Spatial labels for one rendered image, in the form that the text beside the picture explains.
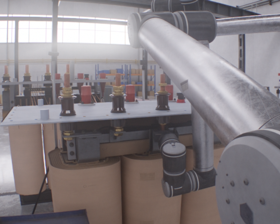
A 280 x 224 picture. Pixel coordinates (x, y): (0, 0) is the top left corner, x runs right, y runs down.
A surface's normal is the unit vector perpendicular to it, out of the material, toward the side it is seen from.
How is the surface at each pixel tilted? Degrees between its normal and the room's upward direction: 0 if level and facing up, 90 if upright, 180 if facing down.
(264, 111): 38
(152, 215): 90
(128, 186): 90
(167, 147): 13
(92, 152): 90
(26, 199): 90
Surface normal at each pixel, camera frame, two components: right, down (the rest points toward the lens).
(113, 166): 0.76, 0.08
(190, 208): -0.48, 0.11
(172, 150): -0.10, -0.90
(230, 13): -0.91, 0.05
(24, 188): 0.08, 0.13
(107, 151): 0.41, 0.11
